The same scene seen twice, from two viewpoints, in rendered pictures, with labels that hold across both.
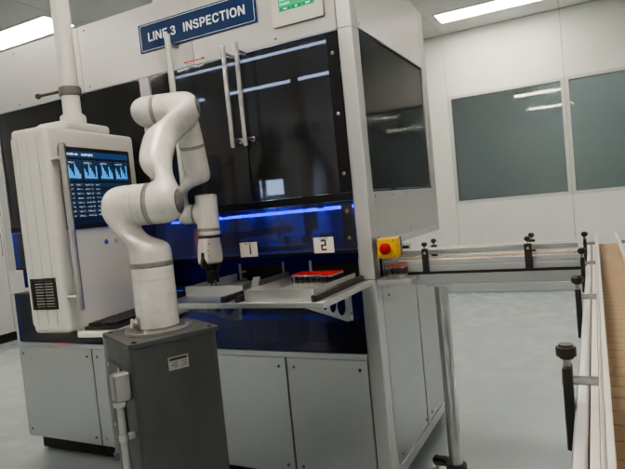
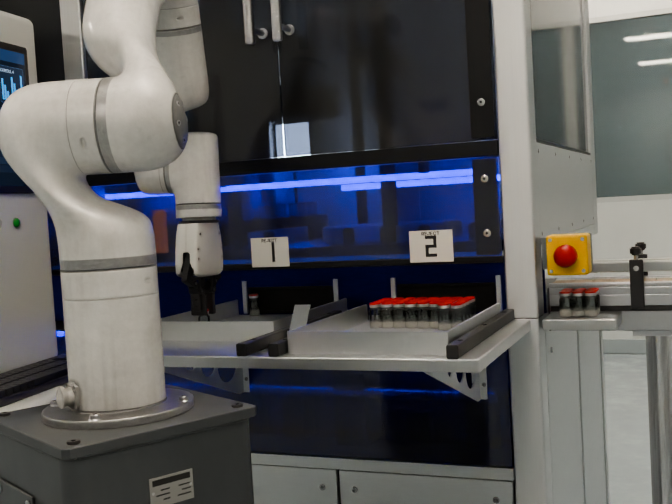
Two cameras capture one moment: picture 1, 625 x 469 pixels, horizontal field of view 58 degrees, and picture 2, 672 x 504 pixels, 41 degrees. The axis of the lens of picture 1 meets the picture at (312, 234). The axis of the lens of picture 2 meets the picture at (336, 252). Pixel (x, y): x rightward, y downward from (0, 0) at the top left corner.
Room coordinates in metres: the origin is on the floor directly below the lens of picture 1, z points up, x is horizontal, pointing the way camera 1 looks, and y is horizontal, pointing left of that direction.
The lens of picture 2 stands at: (0.45, 0.27, 1.11)
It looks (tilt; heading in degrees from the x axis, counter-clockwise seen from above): 3 degrees down; 356
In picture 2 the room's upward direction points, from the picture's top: 3 degrees counter-clockwise
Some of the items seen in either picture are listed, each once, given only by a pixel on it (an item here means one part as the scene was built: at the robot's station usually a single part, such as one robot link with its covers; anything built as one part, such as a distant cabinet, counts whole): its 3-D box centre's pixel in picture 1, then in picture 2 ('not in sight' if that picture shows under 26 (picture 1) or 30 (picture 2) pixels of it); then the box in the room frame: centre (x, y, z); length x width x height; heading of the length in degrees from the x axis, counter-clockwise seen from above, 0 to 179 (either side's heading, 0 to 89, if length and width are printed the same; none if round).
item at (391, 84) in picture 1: (399, 120); (558, 17); (2.47, -0.43, 1.50); 0.85 x 0.01 x 0.59; 153
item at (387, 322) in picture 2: (313, 279); (417, 314); (2.01, 0.01, 0.90); 0.18 x 0.02 x 0.05; 63
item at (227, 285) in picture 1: (239, 283); (253, 318); (2.19, 0.31, 0.90); 0.34 x 0.26 x 0.04; 153
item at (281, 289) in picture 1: (302, 286); (401, 326); (1.94, 0.05, 0.90); 0.34 x 0.26 x 0.04; 153
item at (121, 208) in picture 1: (137, 225); (77, 175); (1.61, 0.50, 1.16); 0.19 x 0.12 x 0.24; 81
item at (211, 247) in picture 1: (210, 248); (200, 245); (2.12, 0.39, 1.05); 0.10 x 0.08 x 0.11; 153
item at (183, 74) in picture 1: (199, 137); (175, 24); (2.37, 0.43, 1.50); 0.47 x 0.01 x 0.59; 63
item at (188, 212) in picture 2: (209, 233); (199, 212); (2.13, 0.39, 1.11); 0.09 x 0.08 x 0.03; 153
